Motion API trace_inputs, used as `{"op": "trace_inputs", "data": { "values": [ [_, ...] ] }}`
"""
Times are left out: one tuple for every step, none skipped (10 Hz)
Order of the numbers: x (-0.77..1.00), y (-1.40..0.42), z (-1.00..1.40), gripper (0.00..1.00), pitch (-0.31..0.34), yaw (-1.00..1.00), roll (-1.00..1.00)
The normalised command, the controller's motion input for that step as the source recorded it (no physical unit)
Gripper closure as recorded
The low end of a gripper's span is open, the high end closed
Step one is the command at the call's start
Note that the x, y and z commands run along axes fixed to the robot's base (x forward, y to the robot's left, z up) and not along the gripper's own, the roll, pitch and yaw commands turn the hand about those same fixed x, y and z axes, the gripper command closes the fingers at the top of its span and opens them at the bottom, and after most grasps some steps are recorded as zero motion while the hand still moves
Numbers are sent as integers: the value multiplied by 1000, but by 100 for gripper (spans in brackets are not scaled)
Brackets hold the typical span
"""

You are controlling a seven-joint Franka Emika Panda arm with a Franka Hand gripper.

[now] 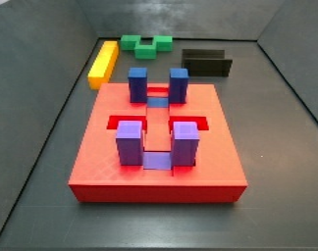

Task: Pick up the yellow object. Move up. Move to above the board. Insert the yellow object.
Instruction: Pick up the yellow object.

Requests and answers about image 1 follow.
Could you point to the yellow rectangular bar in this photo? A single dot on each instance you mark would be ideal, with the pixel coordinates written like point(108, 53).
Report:
point(104, 64)

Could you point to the dark blue U block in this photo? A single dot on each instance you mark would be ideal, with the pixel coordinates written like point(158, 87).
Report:
point(159, 95)

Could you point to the red slotted board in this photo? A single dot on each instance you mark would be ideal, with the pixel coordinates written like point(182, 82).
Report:
point(101, 180)

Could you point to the black bracket holder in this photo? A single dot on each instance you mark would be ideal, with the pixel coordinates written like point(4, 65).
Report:
point(206, 62)

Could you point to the purple U block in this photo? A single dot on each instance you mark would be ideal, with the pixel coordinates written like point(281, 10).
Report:
point(162, 148)

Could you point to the green zigzag block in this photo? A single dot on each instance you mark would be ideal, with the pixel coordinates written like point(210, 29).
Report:
point(147, 51)

